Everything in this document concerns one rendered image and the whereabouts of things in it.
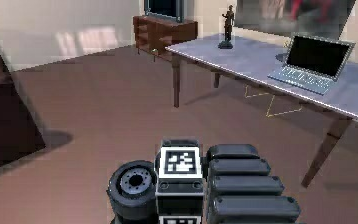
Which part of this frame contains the dark brown figure statue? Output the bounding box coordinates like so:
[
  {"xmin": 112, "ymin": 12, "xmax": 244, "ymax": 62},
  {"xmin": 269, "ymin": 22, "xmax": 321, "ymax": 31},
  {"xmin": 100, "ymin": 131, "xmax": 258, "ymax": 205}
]
[{"xmin": 218, "ymin": 4, "xmax": 236, "ymax": 50}]

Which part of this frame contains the framed wall picture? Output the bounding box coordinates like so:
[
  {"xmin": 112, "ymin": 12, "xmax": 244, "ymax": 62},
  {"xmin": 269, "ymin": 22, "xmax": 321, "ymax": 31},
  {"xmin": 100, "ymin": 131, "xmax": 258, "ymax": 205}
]
[{"xmin": 233, "ymin": 0, "xmax": 358, "ymax": 41}]

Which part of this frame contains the brown wooden chest of drawers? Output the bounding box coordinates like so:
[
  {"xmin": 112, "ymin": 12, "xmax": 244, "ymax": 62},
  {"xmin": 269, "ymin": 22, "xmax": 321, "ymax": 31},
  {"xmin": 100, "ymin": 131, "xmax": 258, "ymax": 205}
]
[{"xmin": 132, "ymin": 15, "xmax": 199, "ymax": 63}]

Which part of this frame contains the black television set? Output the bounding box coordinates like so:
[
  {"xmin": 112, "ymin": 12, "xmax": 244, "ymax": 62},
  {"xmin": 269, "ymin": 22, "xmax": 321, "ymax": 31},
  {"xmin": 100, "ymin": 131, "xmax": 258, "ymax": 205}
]
[{"xmin": 144, "ymin": 0, "xmax": 185, "ymax": 24}]

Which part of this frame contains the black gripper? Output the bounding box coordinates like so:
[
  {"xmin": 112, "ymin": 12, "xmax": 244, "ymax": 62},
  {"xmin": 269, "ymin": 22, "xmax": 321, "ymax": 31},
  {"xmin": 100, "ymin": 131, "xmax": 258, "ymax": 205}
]
[{"xmin": 106, "ymin": 160, "xmax": 159, "ymax": 224}]

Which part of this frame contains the grey laptop with black screen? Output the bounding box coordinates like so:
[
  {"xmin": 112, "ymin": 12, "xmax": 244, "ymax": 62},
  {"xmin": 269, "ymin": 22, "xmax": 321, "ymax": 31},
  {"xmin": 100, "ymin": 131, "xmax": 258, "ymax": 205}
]
[{"xmin": 267, "ymin": 32, "xmax": 356, "ymax": 96}]

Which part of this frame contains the dark brown cupboard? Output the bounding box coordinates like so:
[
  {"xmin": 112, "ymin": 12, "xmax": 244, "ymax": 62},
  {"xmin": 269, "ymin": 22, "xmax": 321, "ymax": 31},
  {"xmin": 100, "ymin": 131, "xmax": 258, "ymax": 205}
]
[{"xmin": 0, "ymin": 29, "xmax": 47, "ymax": 174}]

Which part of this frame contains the grey table with brown legs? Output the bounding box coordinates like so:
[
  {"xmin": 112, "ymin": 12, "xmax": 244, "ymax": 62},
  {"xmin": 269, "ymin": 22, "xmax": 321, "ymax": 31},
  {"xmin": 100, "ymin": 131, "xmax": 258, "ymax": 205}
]
[{"xmin": 165, "ymin": 32, "xmax": 358, "ymax": 189}]

